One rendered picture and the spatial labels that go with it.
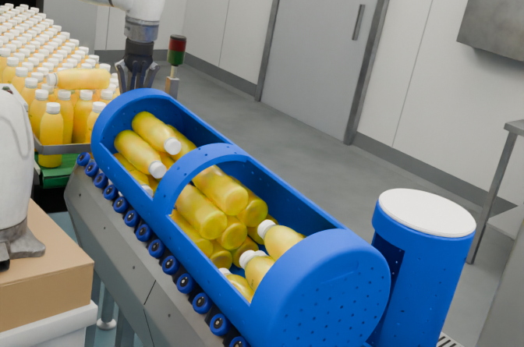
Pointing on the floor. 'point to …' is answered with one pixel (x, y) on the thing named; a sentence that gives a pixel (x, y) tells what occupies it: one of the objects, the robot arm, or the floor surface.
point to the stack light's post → (171, 86)
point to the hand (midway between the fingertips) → (132, 110)
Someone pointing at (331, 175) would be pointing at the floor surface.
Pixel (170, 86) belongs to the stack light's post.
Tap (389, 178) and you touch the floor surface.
